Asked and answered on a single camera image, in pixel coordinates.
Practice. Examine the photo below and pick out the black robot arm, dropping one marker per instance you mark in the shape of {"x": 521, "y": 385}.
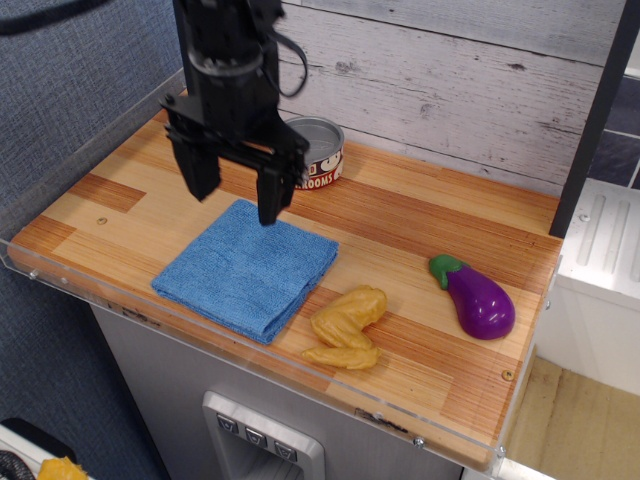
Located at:
{"x": 227, "y": 30}

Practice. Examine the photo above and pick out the silver dispenser panel with buttons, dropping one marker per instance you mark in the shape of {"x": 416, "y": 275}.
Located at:
{"x": 250, "y": 445}

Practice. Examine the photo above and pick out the dark right frame post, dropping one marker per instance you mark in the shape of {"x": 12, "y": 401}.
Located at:
{"x": 613, "y": 72}

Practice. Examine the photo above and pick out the white toy sink counter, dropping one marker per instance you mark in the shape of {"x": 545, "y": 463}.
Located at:
{"x": 590, "y": 324}

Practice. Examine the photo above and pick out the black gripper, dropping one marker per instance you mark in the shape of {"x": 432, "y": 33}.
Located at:
{"x": 231, "y": 111}

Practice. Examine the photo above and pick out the yellow toy chicken wing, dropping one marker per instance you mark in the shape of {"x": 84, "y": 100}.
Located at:
{"x": 340, "y": 326}

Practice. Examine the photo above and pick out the purple toy eggplant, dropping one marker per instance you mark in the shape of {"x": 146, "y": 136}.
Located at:
{"x": 484, "y": 309}

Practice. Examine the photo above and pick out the blue cloth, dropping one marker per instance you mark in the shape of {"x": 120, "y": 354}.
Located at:
{"x": 249, "y": 278}

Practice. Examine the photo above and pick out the sliced mushrooms tin can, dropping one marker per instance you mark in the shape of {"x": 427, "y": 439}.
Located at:
{"x": 324, "y": 159}

